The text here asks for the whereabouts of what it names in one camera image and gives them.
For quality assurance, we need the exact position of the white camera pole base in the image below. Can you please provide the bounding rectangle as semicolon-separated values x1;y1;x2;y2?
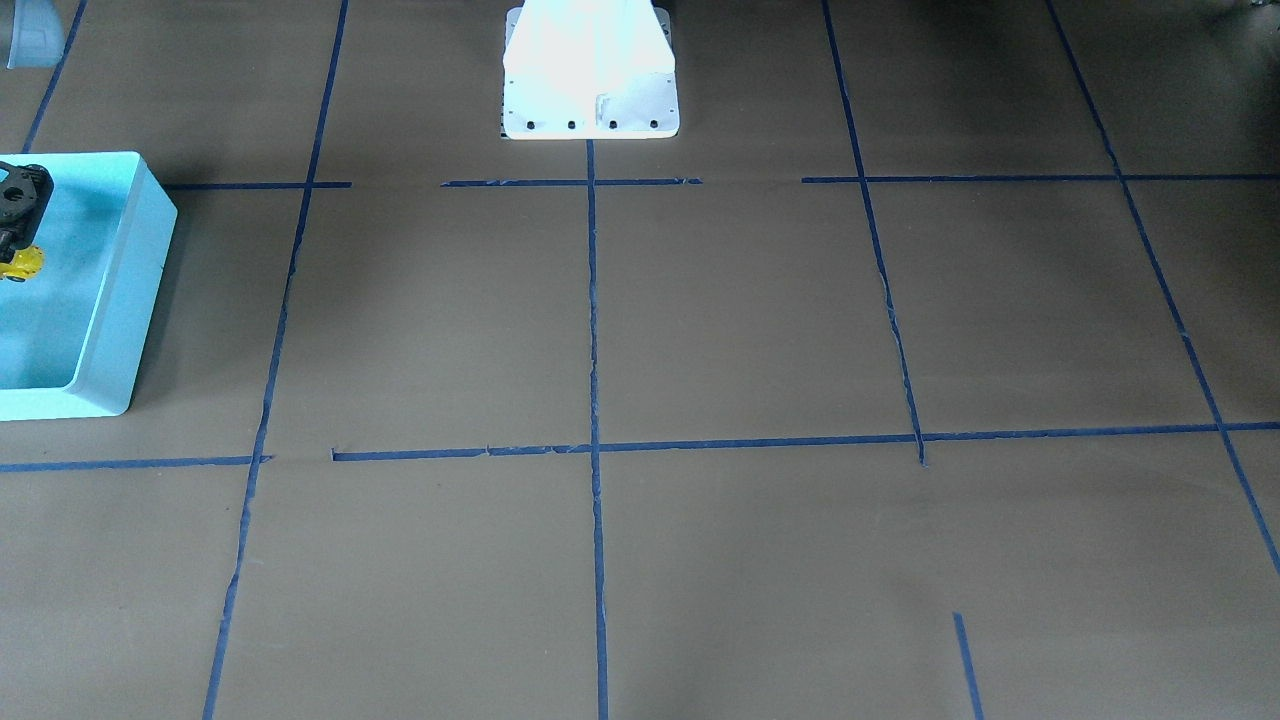
500;1;681;141

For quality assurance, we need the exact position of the yellow beetle toy car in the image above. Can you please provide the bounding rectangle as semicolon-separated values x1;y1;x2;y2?
1;245;45;283

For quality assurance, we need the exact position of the teal plastic storage bin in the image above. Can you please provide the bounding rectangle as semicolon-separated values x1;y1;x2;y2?
1;151;177;421

